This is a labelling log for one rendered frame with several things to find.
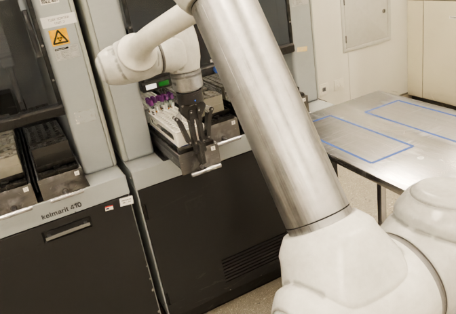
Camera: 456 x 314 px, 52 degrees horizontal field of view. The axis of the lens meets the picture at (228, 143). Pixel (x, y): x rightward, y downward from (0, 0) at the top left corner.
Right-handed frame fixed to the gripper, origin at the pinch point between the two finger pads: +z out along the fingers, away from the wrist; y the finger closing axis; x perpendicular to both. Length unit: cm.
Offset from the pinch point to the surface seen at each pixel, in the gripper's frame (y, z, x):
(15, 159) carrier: 51, -7, -24
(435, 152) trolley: -43, -2, 50
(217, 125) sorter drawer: -13.9, -0.1, -16.8
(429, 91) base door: -229, 65, -115
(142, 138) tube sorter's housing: 10.8, -0.4, -25.8
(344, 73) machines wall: -168, 39, -137
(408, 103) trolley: -65, -2, 21
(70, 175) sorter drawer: 37.5, 0.9, -16.8
